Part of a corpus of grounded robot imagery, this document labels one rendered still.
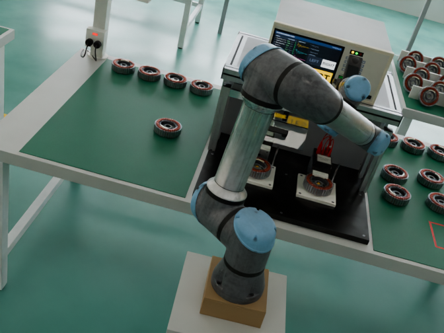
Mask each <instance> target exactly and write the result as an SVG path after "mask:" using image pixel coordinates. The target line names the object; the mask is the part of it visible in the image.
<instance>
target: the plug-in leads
mask: <svg viewBox="0 0 444 333"><path fill-rule="evenodd" d="M327 134H328V133H327ZM327 134H326V135H327ZM326 135H325V136H324V137H323V139H322V141H323V140H324V139H326V138H327V137H329V139H328V140H329V144H328V145H327V147H326V148H325V149H324V147H323V149H322V141H321V142H320V144H319V146H318V149H317V151H316V153H318V154H321V155H325V156H327V157H329V156H330V155H331V152H332V148H333V145H334V139H332V140H333V144H332V146H331V142H332V140H331V138H332V136H330V135H329V136H326ZM328 140H327V141H328ZM327 141H326V143H327ZM326 143H325V144H324V146H325V145H326ZM331 147H332V148H331ZM321 150H322V152H321ZM324 153H325V154H324ZM327 154H328V155H327Z"/></svg>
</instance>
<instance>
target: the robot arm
mask: <svg viewBox="0 0 444 333"><path fill-rule="evenodd" d="M362 61H363V58H362V57H357V56H355V55H349V57H348V60H347V63H346V68H345V71H344V75H343V78H342V79H341V78H337V79H333V81H332V83H334V85H336V88H334V87H333V86H332V85H331V84H330V83H329V82H328V81H327V80H326V79H325V78H324V77H323V76H322V75H321V74H320V73H319V72H317V71H316V70H315V69H313V68H312V67H311V66H309V65H307V64H306V63H303V62H302V61H300V60H299V59H297V58H296V57H293V56H292V55H290V54H289V53H287V52H285V51H284V50H283V49H282V48H279V47H277V46H275V45H273V44H269V43H264V44H259V45H257V46H255V47H254V48H253V49H252V50H250V51H249V52H248V53H247V54H246V55H245V56H244V57H243V59H242V61H241V63H240V66H239V77H240V79H241V80H242V81H243V82H244V84H243V86H242V89H241V91H240V94H241V96H242V98H243V100H244V101H243V103H242V106H241V108H240V112H239V114H238V117H237V120H236V122H235V125H234V128H233V130H232V133H231V136H230V138H229V141H228V144H227V146H226V149H225V152H224V154H223V157H222V159H221V162H220V164H219V168H218V169H217V173H216V175H215V176H214V177H212V178H210V179H209V180H208V181H206V182H204V183H202V184H201V185H200V186H199V189H198V190H196V191H195V192H194V194H193V196H192V199H191V204H190V207H191V211H192V214H193V215H194V217H195V218H196V219H197V220H198V222H199V223H200V224H201V225H203V226H204V227H205V228H206V229H207V230H208V231H209V232H210V233H212V234H213V235H214V236H215V237H216V238H217V239H218V240H219V241H220V242H221V243H222V244H223V245H224V246H225V247H226V251H225V255H224V257H223V258H222V259H221V261H220V262H219V263H218V264H217V265H216V267H215V268H214V270H213V273H212V276H211V284H212V287H213V289H214V290H215V292H216V293H217V294H218V295H219V296H220V297H222V298H223V299H224V300H226V301H229V302H231V303H235V304H239V305H247V304H251V303H254V302H256V301H257V300H259V298H261V296H262V294H263V291H264V288H265V277H264V269H265V267H266V263H267V261H268V258H269V255H270V252H271V250H272V248H273V246H274V243H275V237H276V225H275V223H274V221H273V219H272V218H271V217H270V216H269V215H268V214H267V213H265V212H264V211H262V210H260V209H259V211H258V210H257V209H256V208H255V207H245V206H244V202H245V199H246V197H247V193H246V190H245V189H244V187H245V185H246V182H247V180H248V177H249V176H250V173H251V170H252V167H253V166H254V163H255V160H256V158H257V156H258V153H259V151H260V148H261V146H262V143H263V141H264V138H265V136H266V134H267V131H268V128H269V126H270V124H271V121H272V119H273V117H274V114H275V112H277V111H280V110H283V108H284V109H286V110H288V111H290V112H292V113H294V114H297V115H299V116H302V117H304V118H306V119H308V120H310V121H312V122H314V123H316V124H317V126H318V127H319V128H321V129H322V130H324V131H325V132H326V133H328V134H329V135H331V136H332V137H336V136H337V135H338V134H341V135H343V136H344V137H345V138H347V139H349V140H350V141H352V142H354V143H355V144H356V145H358V146H359V147H361V148H362V149H364V150H365V151H366V152H367V153H370V154H372V155H373V156H379V155H381V154H382V153H383V152H384V151H385V150H386V149H387V147H388V146H389V143H390V135H389V134H388V133H386V132H385V131H384V130H383V129H380V128H378V127H377V126H376V125H374V124H373V123H371V122H370V121H369V120H368V119H367V118H365V117H364V116H363V115H361V114H360V113H359V112H358V111H357V110H356V109H357V107H358V106H359V105H360V103H361V101H362V100H365V99H366V98H367V97H368V96H369V93H370V91H371V85H370V82H369V81H368V80H367V79H366V78H365V77H363V76H361V75H359V72H360V69H361V64H362Z"/></svg>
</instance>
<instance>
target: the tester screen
mask: <svg viewBox="0 0 444 333"><path fill-rule="evenodd" d="M272 44H273V45H275V46H277V47H279V48H282V49H283V50H284V51H285V52H287V53H289V54H290V55H292V56H293V57H296V58H297V59H299V60H300V61H302V62H303V63H306V64H307V65H309V66H311V67H312V68H315V69H319V70H322V71H326V72H329V73H333V74H334V71H335V68H336V66H335V68H334V70H331V69H327V68H324V67H319V66H317V65H312V64H310V63H307V59H308V56H314V57H318V58H321V59H325V60H328V61H333V62H336V65H337V62H338V59H339V57H340V54H341V51H342V48H338V47H336V46H331V45H328V44H323V43H320V42H316V41H313V40H309V39H306V38H302V37H298V36H294V35H291V34H287V33H284V32H280V31H277V30H276V33H275V35H274V39H273V42H272Z"/></svg>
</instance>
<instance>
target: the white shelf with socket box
mask: <svg viewBox="0 0 444 333"><path fill-rule="evenodd" d="M136 1H141V2H144V3H149V2H150V1H151V0H136ZM111 3H112V0H95V7H94V20H93V26H89V27H88V28H87V31H86V38H85V46H86V50H85V49H83V51H84V50H85V54H84V56H82V53H83V51H82V52H81V57H85V55H86V52H87V51H88V50H87V48H88V47H91V50H90V51H88V53H87V55H88V57H90V58H91V59H94V60H95V61H97V60H106V59H108V54H106V44H107V38H108V27H109V20H110V10H111Z"/></svg>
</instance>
